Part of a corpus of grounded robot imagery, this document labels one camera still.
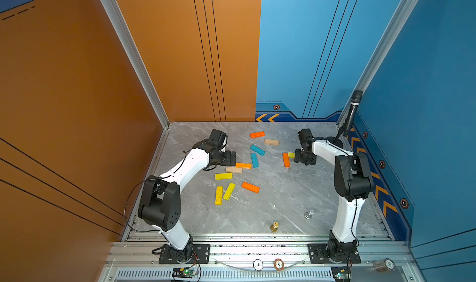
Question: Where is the white round token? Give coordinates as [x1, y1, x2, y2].
[253, 259, 264, 272]

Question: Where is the beige block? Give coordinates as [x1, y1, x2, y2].
[264, 139, 280, 146]
[226, 166, 243, 174]

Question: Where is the black microphone on stand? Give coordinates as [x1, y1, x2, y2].
[326, 90, 363, 148]

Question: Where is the green circuit board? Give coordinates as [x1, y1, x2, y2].
[171, 267, 197, 281]
[331, 267, 352, 282]

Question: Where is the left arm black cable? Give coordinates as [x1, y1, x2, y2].
[122, 149, 194, 234]

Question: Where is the teal block lower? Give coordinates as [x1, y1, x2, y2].
[250, 153, 259, 168]

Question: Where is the teal block upper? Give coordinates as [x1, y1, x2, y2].
[250, 144, 266, 156]

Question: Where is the yellow block horizontal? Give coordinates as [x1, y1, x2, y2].
[214, 172, 233, 180]

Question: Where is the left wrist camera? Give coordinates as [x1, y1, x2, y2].
[208, 129, 228, 148]

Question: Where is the yellow block tilted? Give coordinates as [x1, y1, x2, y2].
[223, 183, 236, 200]

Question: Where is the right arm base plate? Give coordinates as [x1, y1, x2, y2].
[307, 243, 361, 264]

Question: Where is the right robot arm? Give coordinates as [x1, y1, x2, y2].
[295, 128, 374, 263]

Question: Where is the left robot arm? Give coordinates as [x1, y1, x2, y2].
[138, 130, 236, 263]

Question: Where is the light orange block centre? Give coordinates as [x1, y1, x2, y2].
[235, 163, 252, 169]

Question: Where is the silver weight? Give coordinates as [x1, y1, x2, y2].
[304, 210, 314, 220]

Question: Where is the teal block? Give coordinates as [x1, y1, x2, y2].
[250, 144, 266, 156]
[250, 153, 259, 168]

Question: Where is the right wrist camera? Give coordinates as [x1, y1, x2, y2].
[297, 128, 314, 144]

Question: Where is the left green circuit board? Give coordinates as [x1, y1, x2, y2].
[171, 267, 197, 281]

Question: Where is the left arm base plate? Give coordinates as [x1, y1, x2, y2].
[159, 244, 210, 265]

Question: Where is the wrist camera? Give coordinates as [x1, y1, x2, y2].
[297, 128, 314, 144]
[208, 129, 228, 148]

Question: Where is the brass weight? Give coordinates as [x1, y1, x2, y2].
[270, 221, 279, 232]

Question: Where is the copper round token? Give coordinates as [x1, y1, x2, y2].
[273, 258, 285, 271]

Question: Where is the right green circuit board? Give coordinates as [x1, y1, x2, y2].
[331, 267, 352, 282]

